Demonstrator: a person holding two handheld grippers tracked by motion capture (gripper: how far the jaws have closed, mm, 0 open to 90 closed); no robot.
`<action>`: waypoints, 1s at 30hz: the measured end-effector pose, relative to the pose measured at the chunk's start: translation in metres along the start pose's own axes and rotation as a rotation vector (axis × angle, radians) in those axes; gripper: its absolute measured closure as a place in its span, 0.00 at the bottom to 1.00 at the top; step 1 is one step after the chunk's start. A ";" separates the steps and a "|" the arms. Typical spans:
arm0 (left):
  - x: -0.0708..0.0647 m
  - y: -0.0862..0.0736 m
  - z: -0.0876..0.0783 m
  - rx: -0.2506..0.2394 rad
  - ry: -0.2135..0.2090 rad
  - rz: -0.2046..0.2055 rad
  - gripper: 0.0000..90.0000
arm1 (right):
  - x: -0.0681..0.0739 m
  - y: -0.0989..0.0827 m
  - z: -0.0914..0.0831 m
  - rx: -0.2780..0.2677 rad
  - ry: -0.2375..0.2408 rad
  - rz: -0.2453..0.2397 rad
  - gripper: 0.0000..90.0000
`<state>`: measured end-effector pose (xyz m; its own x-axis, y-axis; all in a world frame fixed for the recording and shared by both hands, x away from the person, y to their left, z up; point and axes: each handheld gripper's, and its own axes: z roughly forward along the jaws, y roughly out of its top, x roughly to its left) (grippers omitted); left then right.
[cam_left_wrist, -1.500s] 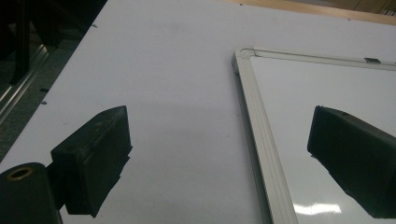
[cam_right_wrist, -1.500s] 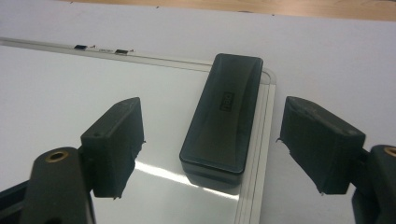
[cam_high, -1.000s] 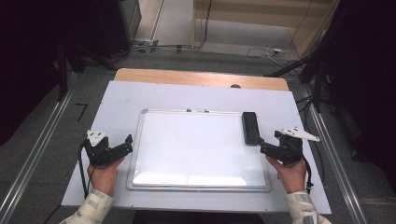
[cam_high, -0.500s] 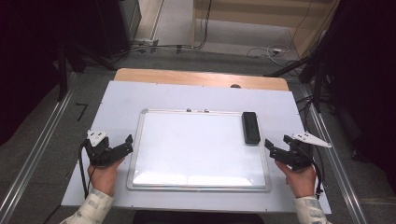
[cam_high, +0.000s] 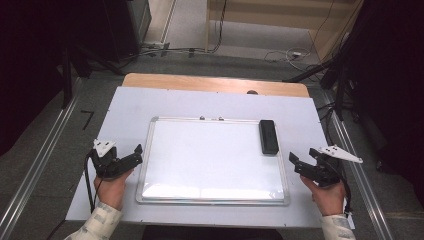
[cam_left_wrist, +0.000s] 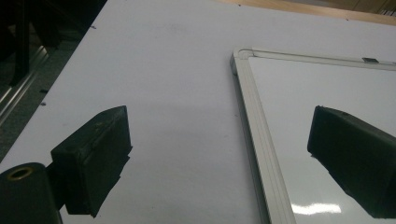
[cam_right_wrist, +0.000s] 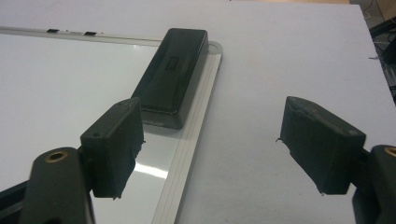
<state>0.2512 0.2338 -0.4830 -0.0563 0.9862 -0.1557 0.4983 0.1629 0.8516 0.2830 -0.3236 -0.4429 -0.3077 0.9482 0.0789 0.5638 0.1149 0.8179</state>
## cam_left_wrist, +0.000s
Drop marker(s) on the black metal stand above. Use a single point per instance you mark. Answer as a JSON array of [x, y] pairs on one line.
[[21, 40]]

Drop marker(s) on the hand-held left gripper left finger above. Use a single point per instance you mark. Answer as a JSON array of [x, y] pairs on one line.
[[93, 161]]

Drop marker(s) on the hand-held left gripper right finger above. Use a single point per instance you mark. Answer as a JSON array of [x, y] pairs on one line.
[[355, 155]]

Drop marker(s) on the aluminium floor rail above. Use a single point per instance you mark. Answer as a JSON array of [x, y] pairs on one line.
[[18, 87]]

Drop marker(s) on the white framed whiteboard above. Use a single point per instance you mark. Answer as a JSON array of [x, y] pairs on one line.
[[295, 93]]

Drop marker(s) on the black curtain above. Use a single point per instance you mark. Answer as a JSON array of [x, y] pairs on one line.
[[62, 15]]

